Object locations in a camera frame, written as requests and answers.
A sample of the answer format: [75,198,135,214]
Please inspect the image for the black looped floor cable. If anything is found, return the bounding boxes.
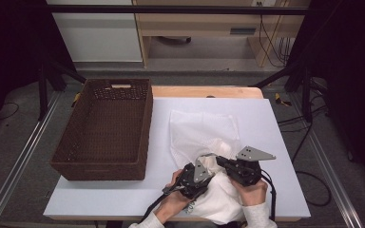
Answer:
[294,170,333,207]

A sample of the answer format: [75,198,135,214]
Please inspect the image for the light wooden desk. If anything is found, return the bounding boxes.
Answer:
[132,0,310,68]

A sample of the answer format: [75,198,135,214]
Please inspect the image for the person's right hand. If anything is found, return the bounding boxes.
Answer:
[231,179,269,207]

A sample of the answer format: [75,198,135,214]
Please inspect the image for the black curtain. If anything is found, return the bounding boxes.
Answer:
[0,0,77,136]
[293,0,365,194]

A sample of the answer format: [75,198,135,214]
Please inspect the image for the left hand-held gripper cable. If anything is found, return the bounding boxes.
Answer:
[139,191,172,224]

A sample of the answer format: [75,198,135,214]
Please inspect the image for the yellow black tool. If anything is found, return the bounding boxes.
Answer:
[274,92,293,107]

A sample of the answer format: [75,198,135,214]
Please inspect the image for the bundle of black cables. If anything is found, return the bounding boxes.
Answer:
[259,13,295,68]

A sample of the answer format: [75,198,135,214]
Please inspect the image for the black horizontal frame bar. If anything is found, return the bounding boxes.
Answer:
[48,4,308,16]

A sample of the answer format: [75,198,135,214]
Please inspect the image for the yellow object behind basket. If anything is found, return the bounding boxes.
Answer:
[71,91,82,107]

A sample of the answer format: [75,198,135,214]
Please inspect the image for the right hand-held gripper cable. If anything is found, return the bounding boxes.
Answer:
[260,170,278,222]

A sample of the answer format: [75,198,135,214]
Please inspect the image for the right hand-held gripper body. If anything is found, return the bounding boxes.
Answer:
[226,145,277,187]

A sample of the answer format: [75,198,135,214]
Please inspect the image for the brown woven basket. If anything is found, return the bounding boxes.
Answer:
[49,78,154,181]

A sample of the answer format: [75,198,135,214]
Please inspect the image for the aluminium floor rail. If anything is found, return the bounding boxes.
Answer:
[0,91,61,228]
[289,93,364,228]

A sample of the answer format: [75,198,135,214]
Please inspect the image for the person's left hand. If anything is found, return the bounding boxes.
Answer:
[154,169,190,224]

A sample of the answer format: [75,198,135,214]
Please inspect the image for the wooden table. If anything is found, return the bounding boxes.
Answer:
[48,85,310,222]

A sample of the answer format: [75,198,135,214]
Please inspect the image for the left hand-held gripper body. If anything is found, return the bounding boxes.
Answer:
[162,157,215,200]

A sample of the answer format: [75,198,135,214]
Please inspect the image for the white cabinet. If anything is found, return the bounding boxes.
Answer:
[46,0,144,63]

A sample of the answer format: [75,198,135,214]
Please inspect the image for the white garment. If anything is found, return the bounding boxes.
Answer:
[183,141,247,226]

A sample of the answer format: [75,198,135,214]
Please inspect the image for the hand-held gripper cable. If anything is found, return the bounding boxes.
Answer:
[260,170,278,222]
[139,191,172,224]

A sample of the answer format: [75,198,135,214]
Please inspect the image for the thin black floor cable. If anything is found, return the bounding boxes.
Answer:
[0,102,20,122]

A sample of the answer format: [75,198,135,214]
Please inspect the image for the black metal stand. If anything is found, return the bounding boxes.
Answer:
[37,60,87,122]
[253,60,315,124]

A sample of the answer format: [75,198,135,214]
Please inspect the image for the black floor cables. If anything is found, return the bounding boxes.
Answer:
[277,104,329,164]

